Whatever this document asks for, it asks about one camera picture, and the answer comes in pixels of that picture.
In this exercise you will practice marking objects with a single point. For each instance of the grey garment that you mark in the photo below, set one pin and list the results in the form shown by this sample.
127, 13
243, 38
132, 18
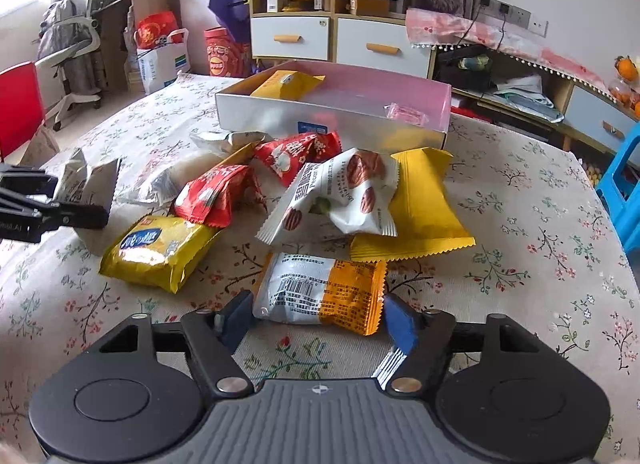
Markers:
60, 29

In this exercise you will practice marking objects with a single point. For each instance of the yellow orange-print snack packet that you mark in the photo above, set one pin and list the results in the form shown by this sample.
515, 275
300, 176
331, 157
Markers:
285, 85

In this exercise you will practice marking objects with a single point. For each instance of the yellow egg cartons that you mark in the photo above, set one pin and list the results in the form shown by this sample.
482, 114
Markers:
591, 174

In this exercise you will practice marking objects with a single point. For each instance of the red gift bag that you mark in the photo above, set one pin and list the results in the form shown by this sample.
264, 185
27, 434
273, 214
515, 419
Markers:
157, 31

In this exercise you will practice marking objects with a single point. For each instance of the red patterned bag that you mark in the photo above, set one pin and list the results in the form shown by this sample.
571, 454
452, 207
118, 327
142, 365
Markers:
225, 56

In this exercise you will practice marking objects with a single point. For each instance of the white cardboard box pink inside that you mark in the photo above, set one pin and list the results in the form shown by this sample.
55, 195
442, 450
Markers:
325, 124

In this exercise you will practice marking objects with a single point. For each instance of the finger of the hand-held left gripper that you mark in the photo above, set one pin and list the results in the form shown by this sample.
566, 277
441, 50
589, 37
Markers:
80, 216
30, 179

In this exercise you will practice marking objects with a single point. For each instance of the blue plastic stool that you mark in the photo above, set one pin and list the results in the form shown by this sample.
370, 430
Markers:
620, 179

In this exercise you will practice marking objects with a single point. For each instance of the low wooden drawer cabinet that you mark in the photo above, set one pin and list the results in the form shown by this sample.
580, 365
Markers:
385, 19

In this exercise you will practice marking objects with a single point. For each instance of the yellow blue-label snack packet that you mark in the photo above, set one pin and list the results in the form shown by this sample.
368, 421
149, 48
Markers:
155, 254

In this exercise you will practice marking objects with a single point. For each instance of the folded clothes pile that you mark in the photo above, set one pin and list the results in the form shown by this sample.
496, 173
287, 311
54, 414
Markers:
525, 99

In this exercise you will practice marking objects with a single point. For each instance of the silver snack packet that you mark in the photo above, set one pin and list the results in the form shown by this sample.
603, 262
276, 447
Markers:
80, 179

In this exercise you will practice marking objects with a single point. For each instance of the white nut-print snack packet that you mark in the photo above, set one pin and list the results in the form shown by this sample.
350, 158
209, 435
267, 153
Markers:
340, 194

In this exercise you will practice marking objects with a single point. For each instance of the pink floral cover cloth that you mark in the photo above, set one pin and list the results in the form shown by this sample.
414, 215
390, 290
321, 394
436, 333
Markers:
530, 51

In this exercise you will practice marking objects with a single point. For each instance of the red plastic chair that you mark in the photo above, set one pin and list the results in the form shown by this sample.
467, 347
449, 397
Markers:
20, 109

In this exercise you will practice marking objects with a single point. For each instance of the small pink candy wrapper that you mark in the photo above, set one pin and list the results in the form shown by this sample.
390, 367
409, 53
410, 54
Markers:
407, 114

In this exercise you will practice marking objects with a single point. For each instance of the pale white snack packet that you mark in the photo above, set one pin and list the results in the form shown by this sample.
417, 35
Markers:
160, 184

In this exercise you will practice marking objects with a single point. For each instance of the white paper shopping bag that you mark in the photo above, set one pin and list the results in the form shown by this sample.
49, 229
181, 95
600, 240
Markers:
162, 66

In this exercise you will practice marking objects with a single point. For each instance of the white office chair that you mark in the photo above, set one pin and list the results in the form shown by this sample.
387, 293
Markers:
70, 51

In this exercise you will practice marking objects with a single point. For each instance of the red snack packet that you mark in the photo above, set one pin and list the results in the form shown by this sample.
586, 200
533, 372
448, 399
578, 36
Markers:
215, 194
285, 156

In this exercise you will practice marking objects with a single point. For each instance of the plain yellow snack packet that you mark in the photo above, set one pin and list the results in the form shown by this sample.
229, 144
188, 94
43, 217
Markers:
425, 214

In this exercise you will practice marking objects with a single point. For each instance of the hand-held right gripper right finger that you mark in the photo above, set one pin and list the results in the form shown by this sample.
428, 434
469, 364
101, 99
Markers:
401, 326

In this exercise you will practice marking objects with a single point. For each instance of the gold snack packet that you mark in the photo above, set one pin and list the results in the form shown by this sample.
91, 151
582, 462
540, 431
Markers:
240, 154

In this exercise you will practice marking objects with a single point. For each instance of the small wooden box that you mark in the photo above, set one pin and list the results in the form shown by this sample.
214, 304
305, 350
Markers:
370, 5

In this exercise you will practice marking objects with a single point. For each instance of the long wooden media console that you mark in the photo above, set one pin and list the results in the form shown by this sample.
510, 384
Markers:
570, 114

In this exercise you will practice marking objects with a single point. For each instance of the bag of small oranges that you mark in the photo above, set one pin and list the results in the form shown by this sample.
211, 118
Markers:
622, 90

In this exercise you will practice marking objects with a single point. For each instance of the black storage bag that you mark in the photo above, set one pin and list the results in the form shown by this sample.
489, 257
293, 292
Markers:
460, 69

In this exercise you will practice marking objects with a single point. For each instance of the beige cloth bag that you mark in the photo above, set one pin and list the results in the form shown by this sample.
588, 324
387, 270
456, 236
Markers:
42, 146

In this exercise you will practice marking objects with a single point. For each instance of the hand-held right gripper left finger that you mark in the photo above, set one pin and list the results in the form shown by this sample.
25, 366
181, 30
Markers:
236, 321

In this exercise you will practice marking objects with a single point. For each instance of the pale blue drawer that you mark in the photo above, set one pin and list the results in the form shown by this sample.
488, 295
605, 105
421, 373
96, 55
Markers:
595, 116

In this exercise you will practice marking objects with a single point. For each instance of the white wall socket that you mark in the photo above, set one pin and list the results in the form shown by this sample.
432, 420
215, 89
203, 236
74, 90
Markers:
538, 26

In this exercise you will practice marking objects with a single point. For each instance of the grey wall socket panel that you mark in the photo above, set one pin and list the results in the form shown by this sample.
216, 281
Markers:
505, 9

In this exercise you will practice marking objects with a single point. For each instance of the white and orange snack packet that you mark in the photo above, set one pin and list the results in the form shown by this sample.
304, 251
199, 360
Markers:
320, 289

